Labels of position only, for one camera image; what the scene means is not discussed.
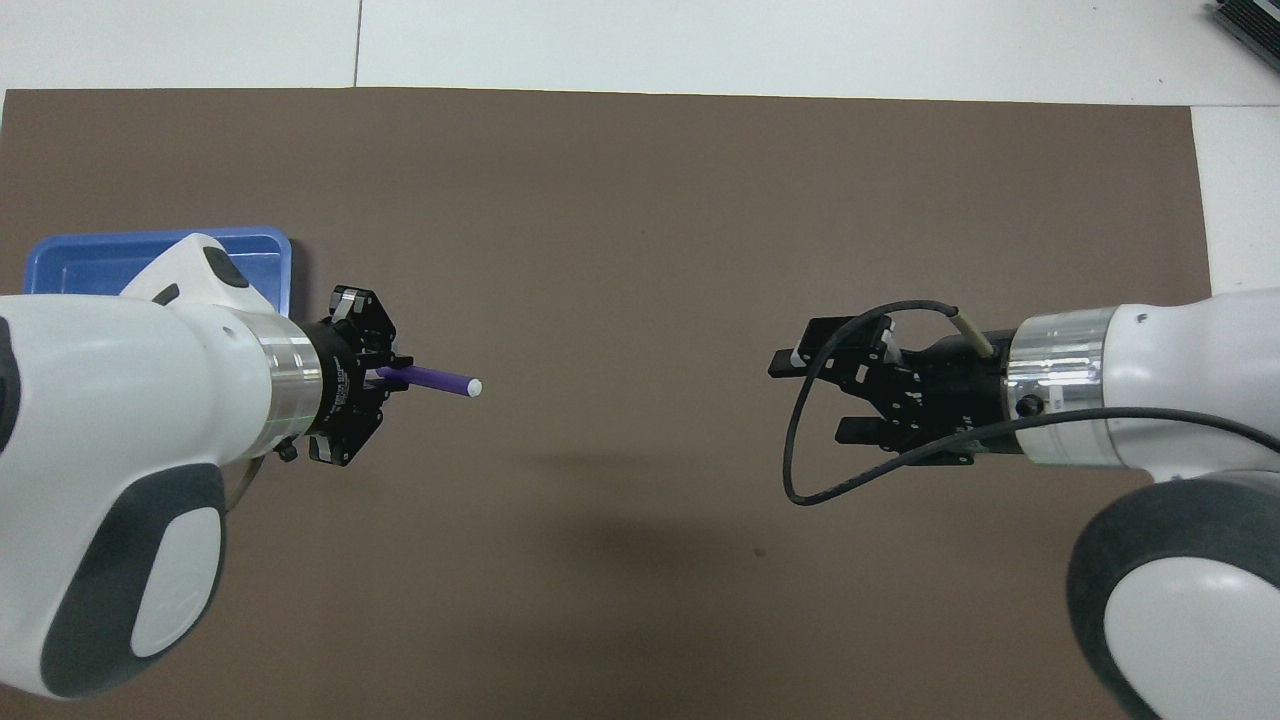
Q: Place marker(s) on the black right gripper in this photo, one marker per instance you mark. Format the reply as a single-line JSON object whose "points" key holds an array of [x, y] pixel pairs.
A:
{"points": [[950, 400]]}

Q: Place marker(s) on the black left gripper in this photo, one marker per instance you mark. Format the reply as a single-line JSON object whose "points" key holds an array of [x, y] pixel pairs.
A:
{"points": [[350, 400]]}

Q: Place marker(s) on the purple pen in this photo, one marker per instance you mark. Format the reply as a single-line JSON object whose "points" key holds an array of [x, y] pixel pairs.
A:
{"points": [[440, 380]]}

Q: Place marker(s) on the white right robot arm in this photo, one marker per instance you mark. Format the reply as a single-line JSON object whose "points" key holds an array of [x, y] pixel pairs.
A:
{"points": [[1180, 380]]}

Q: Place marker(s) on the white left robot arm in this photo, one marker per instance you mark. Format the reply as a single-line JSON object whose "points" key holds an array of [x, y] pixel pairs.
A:
{"points": [[120, 420]]}

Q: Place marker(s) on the brown table mat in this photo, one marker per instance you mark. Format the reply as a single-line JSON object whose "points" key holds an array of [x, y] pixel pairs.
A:
{"points": [[640, 250]]}

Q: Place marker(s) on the blue plastic tray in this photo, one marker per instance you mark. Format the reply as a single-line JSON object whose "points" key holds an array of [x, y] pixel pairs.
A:
{"points": [[90, 265]]}

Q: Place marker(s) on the grey ribbed device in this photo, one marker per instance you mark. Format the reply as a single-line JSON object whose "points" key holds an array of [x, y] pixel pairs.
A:
{"points": [[1250, 18]]}

